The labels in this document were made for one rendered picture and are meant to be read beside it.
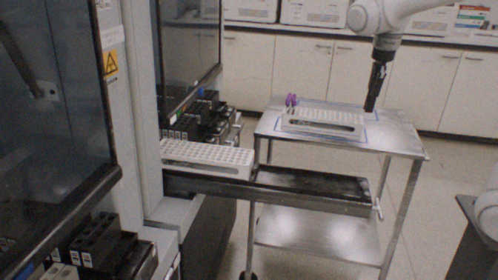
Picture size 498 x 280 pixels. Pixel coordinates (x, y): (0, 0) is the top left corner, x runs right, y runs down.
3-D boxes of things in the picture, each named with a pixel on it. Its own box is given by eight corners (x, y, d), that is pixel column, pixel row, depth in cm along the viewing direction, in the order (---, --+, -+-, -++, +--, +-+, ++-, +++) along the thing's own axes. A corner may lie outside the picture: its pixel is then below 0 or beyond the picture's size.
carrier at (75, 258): (105, 231, 80) (101, 210, 78) (113, 232, 80) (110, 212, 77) (72, 270, 70) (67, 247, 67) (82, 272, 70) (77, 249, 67)
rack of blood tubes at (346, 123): (280, 129, 135) (281, 114, 132) (283, 119, 143) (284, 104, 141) (360, 140, 130) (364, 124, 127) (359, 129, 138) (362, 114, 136)
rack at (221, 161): (151, 170, 107) (150, 152, 105) (164, 155, 116) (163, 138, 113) (247, 184, 103) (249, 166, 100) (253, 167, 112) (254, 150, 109)
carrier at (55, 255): (87, 228, 81) (82, 207, 78) (95, 230, 81) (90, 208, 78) (52, 267, 71) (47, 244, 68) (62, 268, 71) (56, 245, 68)
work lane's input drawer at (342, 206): (139, 190, 109) (136, 166, 105) (157, 168, 121) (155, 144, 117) (384, 227, 99) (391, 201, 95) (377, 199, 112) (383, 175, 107)
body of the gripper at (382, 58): (371, 44, 125) (364, 69, 130) (376, 50, 118) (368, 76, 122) (393, 46, 124) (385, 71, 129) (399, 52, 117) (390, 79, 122)
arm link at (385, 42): (378, 32, 115) (373, 51, 118) (406, 35, 114) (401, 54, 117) (373, 27, 122) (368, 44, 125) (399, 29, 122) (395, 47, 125)
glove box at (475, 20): (453, 23, 318) (456, 14, 315) (449, 21, 329) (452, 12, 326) (482, 25, 315) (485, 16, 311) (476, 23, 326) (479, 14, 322)
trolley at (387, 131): (237, 287, 169) (245, 131, 131) (256, 225, 209) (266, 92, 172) (384, 318, 158) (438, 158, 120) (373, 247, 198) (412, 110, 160)
